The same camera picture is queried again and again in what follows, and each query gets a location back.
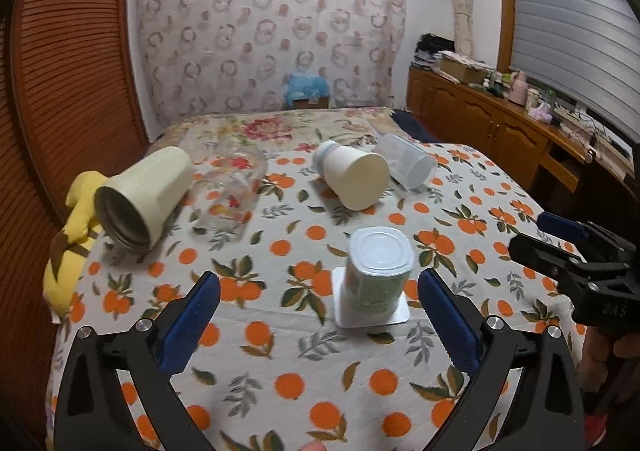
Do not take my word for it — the person's right hand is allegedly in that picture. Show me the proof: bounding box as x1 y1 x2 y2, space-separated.
581 328 624 391

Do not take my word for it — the blue plastic bag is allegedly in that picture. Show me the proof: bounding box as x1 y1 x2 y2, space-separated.
282 73 331 102

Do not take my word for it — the ring pattern wall cloth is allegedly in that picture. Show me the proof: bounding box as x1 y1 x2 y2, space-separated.
127 0 408 128

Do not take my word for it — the grey window blind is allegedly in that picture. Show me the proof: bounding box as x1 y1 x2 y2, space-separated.
505 0 640 129

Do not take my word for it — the yellow plush toy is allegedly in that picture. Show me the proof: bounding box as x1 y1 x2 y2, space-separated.
42 171 108 317

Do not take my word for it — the clear printed glass cup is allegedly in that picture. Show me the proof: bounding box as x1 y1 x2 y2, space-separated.
191 138 268 234

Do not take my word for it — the floral blanket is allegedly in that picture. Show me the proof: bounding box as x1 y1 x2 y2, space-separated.
159 107 401 159

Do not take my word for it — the stack of black cloths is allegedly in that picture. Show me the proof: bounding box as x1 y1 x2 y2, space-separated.
414 34 457 72

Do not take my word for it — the cream metal cup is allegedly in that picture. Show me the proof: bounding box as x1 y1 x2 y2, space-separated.
94 146 195 250

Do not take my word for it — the pink bottle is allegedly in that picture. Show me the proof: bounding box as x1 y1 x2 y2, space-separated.
509 70 529 106

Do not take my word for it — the wooden slatted door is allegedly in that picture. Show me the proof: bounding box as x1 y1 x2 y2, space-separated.
9 0 151 432

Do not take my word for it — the flat cardboard box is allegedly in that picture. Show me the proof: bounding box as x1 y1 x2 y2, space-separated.
439 55 490 84

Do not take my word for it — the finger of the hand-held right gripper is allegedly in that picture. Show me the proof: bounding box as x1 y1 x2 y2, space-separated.
508 233 586 282
537 212 593 248

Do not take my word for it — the orange fruit print tablecloth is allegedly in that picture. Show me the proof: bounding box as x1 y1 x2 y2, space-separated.
45 140 593 451

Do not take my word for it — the white cable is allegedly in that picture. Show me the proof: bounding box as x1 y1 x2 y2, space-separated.
550 103 626 154

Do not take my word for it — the green white yogurt cup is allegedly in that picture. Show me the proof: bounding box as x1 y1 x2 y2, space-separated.
332 227 415 329

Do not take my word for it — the white paper cup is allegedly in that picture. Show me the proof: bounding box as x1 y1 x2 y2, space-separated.
312 140 391 212

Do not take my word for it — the wooden cabinet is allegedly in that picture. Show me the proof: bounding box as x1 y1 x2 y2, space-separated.
406 65 623 204

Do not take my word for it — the translucent plastic cup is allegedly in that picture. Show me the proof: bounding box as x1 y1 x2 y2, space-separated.
375 133 437 190

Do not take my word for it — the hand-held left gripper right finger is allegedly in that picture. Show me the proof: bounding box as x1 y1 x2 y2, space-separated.
417 268 586 451

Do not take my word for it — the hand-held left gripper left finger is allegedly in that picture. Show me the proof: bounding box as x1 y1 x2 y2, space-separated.
54 272 221 451

